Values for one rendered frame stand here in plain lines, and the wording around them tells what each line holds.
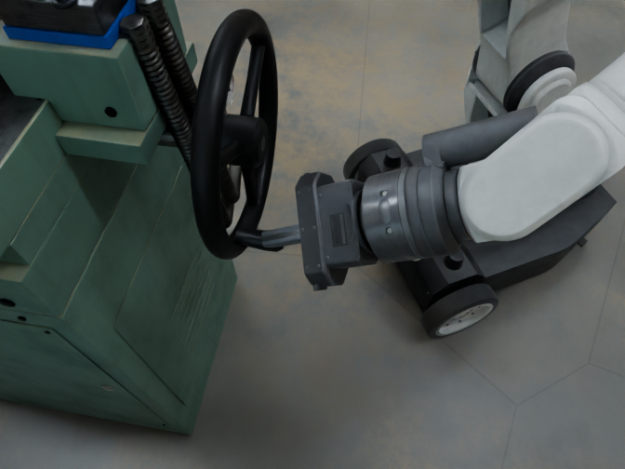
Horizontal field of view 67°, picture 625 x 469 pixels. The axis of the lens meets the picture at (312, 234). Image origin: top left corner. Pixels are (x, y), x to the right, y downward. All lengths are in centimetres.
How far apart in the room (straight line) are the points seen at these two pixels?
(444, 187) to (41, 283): 43
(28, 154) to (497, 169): 43
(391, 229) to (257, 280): 99
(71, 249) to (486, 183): 46
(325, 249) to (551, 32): 64
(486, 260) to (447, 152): 89
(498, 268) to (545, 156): 93
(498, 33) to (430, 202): 64
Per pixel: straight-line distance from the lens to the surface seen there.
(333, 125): 178
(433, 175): 42
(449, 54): 217
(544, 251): 137
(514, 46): 94
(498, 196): 38
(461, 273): 121
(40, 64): 53
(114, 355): 77
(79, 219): 62
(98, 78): 50
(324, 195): 47
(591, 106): 40
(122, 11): 51
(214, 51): 47
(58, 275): 60
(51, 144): 57
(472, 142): 43
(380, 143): 144
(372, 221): 42
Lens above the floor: 122
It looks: 57 degrees down
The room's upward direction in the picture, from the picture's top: straight up
